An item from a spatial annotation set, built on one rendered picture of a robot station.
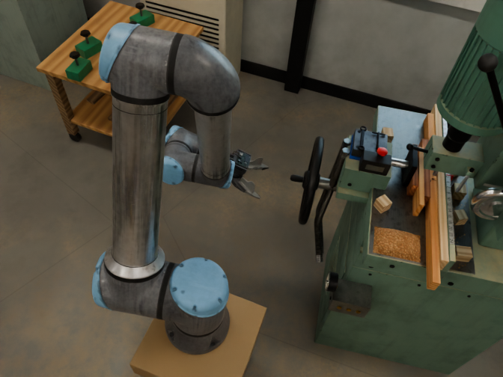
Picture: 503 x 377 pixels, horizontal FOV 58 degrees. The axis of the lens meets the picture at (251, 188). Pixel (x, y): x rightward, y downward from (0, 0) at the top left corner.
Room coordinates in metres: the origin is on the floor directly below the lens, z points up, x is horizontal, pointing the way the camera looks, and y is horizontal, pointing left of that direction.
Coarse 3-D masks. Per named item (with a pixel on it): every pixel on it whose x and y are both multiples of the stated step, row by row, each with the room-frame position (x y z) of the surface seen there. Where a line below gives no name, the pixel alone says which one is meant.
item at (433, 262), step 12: (432, 120) 1.10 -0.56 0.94; (432, 132) 1.04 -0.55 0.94; (432, 192) 0.80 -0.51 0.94; (432, 204) 0.76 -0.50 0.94; (432, 216) 0.72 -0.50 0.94; (432, 228) 0.68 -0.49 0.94; (432, 240) 0.64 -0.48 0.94; (432, 252) 0.60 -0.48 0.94; (432, 264) 0.57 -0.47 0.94; (432, 276) 0.54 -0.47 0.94; (432, 288) 0.52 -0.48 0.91
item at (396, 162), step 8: (416, 144) 0.93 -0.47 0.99; (416, 152) 0.90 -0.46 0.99; (392, 160) 0.89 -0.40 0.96; (400, 160) 0.89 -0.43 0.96; (408, 160) 0.90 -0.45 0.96; (416, 160) 0.87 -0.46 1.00; (408, 168) 0.87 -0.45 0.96; (416, 168) 0.84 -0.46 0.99; (408, 176) 0.84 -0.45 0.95; (408, 184) 0.84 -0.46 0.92
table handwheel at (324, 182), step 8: (320, 136) 1.00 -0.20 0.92; (320, 144) 0.94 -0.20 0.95; (312, 152) 1.03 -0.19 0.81; (320, 152) 0.91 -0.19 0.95; (312, 160) 0.88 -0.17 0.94; (320, 160) 0.88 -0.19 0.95; (312, 168) 0.85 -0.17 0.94; (304, 176) 0.91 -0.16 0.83; (312, 176) 0.83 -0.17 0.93; (304, 184) 0.89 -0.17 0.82; (312, 184) 0.81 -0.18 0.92; (320, 184) 0.89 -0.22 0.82; (328, 184) 0.89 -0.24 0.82; (304, 192) 0.95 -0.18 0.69; (312, 192) 0.80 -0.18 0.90; (304, 200) 0.79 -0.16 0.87; (312, 200) 0.79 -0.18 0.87; (304, 208) 0.77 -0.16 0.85; (304, 216) 0.77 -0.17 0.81
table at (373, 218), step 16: (384, 112) 1.16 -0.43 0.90; (400, 112) 1.17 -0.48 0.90; (416, 112) 1.18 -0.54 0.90; (400, 128) 1.09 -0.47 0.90; (416, 128) 1.10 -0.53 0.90; (400, 144) 1.02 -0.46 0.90; (400, 176) 0.89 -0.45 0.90; (336, 192) 0.84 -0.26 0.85; (352, 192) 0.83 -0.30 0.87; (384, 192) 0.82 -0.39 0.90; (400, 192) 0.82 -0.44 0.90; (368, 208) 0.77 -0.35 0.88; (400, 208) 0.77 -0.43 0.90; (368, 224) 0.70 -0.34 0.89; (384, 224) 0.70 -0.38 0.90; (400, 224) 0.71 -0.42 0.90; (416, 224) 0.71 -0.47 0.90; (368, 240) 0.65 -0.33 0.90; (368, 256) 0.60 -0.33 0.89; (384, 256) 0.60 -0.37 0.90; (400, 272) 0.59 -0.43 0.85; (416, 272) 0.58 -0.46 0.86
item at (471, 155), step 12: (432, 144) 0.86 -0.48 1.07; (468, 144) 0.87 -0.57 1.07; (480, 144) 0.88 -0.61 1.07; (432, 156) 0.83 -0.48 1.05; (444, 156) 0.83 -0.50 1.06; (456, 156) 0.83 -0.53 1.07; (468, 156) 0.83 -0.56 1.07; (480, 156) 0.83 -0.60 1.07; (432, 168) 0.83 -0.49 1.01; (444, 168) 0.83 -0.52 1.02; (456, 168) 0.82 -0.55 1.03; (480, 168) 0.81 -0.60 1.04
